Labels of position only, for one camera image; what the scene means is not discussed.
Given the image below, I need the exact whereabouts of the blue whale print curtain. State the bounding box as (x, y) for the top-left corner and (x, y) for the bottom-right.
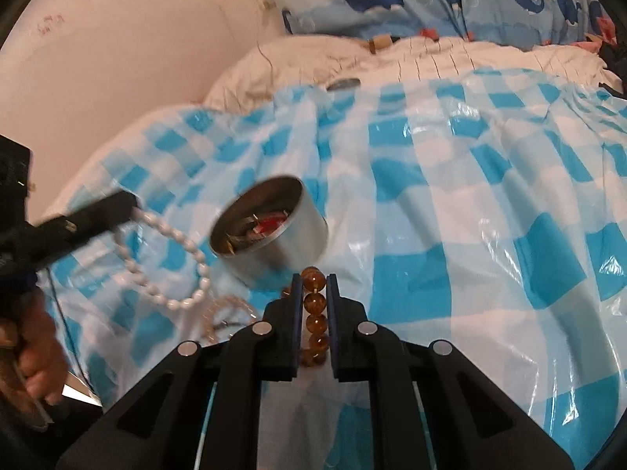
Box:
(274, 0), (613, 50)

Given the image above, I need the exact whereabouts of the red string bracelet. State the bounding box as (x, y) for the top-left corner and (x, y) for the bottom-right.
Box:
(244, 212), (290, 239)

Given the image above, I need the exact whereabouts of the pink fabric item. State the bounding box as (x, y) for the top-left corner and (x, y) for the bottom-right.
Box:
(574, 17), (618, 54)

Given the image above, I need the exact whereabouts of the amber bead bracelet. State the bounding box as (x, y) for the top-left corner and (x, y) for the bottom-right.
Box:
(280, 265), (331, 368)

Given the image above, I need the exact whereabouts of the silver tin lid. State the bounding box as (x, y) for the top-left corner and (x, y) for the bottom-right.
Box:
(326, 78), (361, 92)

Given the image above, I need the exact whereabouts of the white grid-lined duvet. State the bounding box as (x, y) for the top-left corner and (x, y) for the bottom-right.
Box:
(38, 33), (624, 217)

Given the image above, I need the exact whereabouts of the round silver metal tin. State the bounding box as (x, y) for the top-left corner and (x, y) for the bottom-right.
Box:
(208, 175), (328, 291)

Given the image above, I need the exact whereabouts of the person's left hand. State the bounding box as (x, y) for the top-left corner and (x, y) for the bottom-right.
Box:
(1, 287), (68, 410)

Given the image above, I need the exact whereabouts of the brown black object on bed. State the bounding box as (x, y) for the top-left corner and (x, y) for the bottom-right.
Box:
(368, 34), (399, 54)

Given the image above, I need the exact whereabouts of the white pearl bead bracelet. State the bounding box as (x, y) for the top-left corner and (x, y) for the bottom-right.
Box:
(112, 207), (213, 312)

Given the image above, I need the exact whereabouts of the black clothing pile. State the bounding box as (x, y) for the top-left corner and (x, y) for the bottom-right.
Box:
(600, 43), (627, 92)

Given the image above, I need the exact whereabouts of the blue white checkered plastic sheet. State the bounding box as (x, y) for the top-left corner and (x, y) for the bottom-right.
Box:
(53, 69), (626, 469)

